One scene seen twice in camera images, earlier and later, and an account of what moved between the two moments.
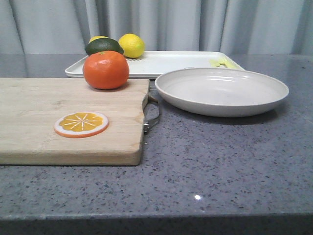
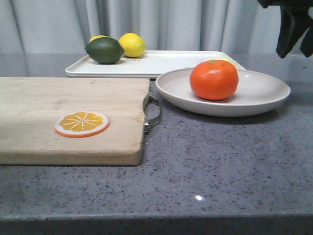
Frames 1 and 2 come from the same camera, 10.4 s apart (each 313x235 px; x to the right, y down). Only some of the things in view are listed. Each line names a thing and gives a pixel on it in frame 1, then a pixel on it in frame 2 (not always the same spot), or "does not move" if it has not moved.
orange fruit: [106, 70] -> [214, 80]
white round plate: [220, 92] does not move
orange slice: [82, 124] does not move
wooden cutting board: [30, 107] does not move
